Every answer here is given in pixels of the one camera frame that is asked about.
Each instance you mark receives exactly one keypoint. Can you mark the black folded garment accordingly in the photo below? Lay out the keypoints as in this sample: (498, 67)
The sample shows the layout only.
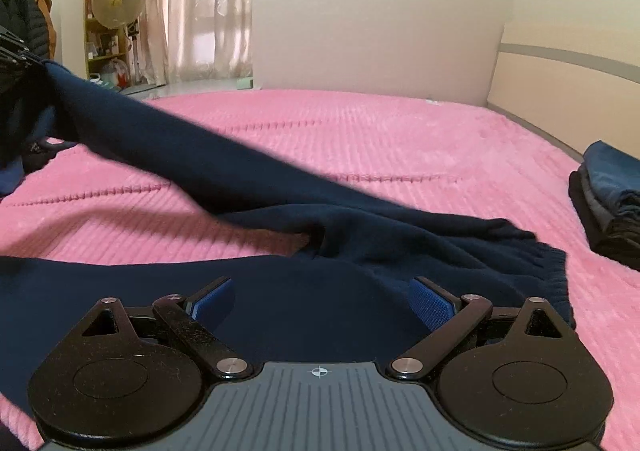
(607, 243)

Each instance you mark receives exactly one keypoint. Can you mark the brown hanging coat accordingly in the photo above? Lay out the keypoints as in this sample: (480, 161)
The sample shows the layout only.
(45, 13)

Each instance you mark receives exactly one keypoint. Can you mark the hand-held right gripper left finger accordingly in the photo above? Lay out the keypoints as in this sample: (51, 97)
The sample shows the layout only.
(215, 301)

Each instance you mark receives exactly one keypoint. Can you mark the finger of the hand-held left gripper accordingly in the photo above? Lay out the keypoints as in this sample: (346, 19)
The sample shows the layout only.
(17, 58)

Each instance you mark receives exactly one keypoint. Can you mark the pink sheer curtain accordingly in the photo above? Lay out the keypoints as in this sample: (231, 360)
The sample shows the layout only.
(200, 6)

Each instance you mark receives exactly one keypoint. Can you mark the blue folded garment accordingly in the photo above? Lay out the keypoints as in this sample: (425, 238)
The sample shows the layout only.
(612, 171)

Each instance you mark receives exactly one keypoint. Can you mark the yellow storage shelf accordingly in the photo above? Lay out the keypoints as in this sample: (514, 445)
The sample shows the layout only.
(97, 38)

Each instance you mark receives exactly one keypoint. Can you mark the pink ribbed blanket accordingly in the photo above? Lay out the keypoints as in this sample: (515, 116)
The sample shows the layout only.
(400, 146)

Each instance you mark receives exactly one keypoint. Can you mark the beige bed headboard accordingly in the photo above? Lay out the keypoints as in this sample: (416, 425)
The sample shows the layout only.
(565, 81)

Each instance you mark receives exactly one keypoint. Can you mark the person's dark clothing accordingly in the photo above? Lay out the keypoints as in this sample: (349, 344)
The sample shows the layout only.
(40, 153)

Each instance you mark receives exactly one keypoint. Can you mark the light green floor object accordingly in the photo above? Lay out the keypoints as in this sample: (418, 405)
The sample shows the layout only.
(245, 82)

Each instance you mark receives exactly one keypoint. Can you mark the grey folded garment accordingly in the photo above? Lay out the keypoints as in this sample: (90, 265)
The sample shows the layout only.
(597, 211)

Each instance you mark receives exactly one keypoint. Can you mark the navy blue knit sweater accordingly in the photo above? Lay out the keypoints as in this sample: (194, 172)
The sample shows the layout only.
(300, 231)

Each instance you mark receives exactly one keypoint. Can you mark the red and white bag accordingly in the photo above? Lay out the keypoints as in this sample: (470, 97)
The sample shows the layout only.
(117, 72)

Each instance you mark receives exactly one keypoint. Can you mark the black puffer jacket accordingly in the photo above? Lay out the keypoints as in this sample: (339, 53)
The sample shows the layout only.
(25, 21)

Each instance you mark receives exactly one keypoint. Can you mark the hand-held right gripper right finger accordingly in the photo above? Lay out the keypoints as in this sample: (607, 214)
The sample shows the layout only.
(431, 305)

